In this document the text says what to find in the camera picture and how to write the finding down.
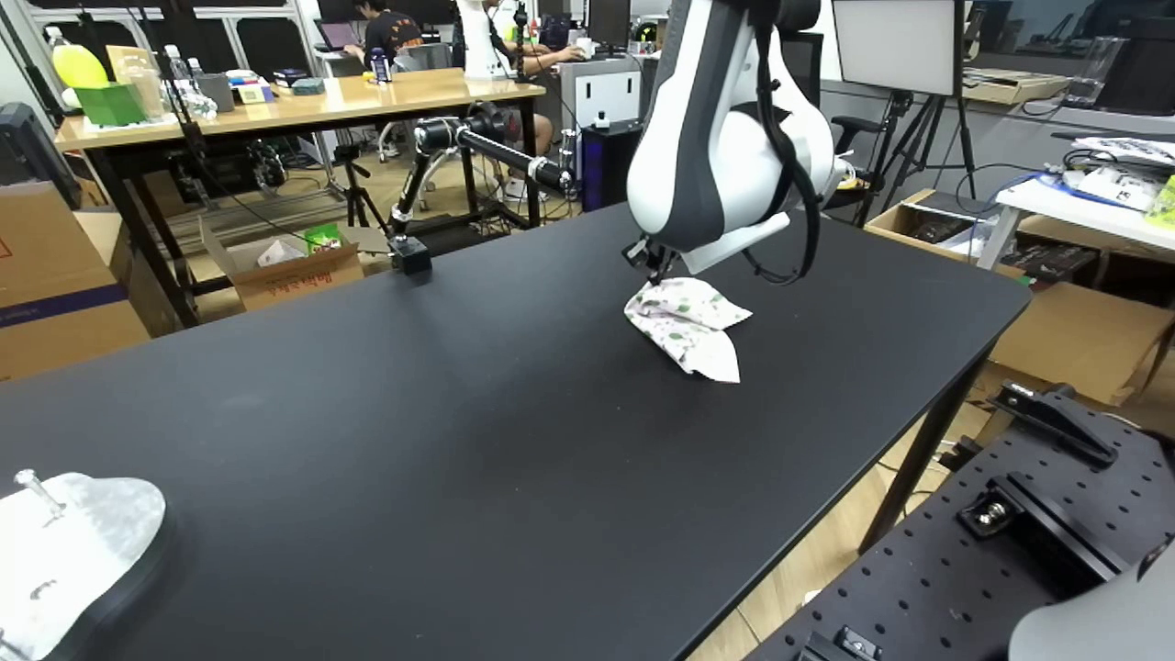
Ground person in black shirt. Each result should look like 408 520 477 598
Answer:
359 0 433 71

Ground open cardboard box with items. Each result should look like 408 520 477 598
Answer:
222 223 369 313

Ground small black tripod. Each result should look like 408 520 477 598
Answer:
331 141 396 244

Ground white metal cabinet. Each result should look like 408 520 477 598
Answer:
553 56 647 131

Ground black computer tower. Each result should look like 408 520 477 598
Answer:
575 120 652 215

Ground seated person in black shorts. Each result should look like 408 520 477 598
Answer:
522 4 584 80

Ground yellow green bag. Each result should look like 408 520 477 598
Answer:
48 32 112 97

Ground stack of papers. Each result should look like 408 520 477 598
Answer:
1062 131 1175 215

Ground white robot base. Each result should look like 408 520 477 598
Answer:
1004 567 1175 661

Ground plain brown cardboard box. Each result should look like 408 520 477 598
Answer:
69 206 234 343

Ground cardboard box with purple band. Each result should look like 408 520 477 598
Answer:
0 180 155 387

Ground white towel with tree print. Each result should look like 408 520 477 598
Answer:
621 277 757 389

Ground white cloth at corner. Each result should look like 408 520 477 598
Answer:
0 467 173 661

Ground small black bracket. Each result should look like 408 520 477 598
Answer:
832 625 882 661

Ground person in white shirt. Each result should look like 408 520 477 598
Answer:
450 0 517 86

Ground green box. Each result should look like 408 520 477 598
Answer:
74 80 150 131

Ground open shallow cardboard box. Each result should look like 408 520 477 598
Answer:
857 189 1019 267

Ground long wooden desk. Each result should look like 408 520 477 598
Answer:
50 68 549 336

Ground black mount block silver knobs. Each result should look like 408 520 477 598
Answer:
953 480 1031 544

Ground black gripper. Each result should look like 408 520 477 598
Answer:
621 232 690 288

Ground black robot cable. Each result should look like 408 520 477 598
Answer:
744 0 824 288

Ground flat cardboard sheet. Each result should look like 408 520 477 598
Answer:
988 283 1175 408

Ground black bulky bag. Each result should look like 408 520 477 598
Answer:
0 102 85 215

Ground black angled bracket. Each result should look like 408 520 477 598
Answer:
994 379 1124 469

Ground black perforated breadboard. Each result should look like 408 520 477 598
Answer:
744 387 1175 661

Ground black mesh office chair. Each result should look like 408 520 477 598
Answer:
778 0 857 151

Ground white side table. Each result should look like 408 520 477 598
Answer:
994 169 1175 267

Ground green packet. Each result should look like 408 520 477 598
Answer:
299 220 349 254

